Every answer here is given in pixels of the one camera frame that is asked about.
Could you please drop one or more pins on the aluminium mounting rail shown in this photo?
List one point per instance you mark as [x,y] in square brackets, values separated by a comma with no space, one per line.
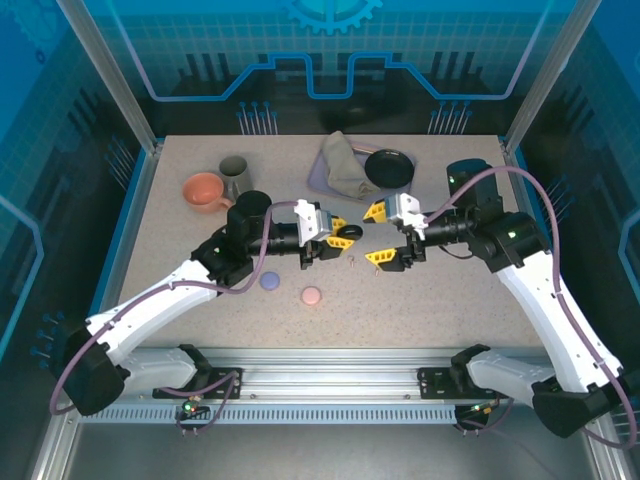
[325,372]

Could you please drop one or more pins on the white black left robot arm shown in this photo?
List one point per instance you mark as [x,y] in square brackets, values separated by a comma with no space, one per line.
[150,305]

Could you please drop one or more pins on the beige folded cloth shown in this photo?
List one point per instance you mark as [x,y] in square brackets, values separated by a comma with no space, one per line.
[342,165]

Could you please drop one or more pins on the black round plate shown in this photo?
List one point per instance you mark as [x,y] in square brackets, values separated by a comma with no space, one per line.
[389,167]

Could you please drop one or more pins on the grey ceramic mug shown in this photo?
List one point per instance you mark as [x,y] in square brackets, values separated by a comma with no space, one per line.
[235,170]

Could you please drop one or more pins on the black earbud charging case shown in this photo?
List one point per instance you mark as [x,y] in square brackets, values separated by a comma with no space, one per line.
[352,231]

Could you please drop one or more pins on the pink earbud charging case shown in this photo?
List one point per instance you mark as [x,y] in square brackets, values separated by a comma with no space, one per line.
[311,296]

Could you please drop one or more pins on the aluminium frame post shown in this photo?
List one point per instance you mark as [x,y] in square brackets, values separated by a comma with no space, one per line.
[110,75]
[542,75]

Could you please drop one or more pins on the lilac plastic tray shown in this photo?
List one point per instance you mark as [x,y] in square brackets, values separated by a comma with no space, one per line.
[317,180]

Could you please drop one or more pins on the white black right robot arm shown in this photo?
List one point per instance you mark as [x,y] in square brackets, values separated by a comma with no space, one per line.
[545,310]

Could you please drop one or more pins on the purple earbud charging case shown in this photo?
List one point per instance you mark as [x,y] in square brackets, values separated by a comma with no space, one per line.
[270,281]

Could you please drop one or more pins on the orange ceramic cup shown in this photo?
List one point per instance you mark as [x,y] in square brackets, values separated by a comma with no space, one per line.
[202,192]

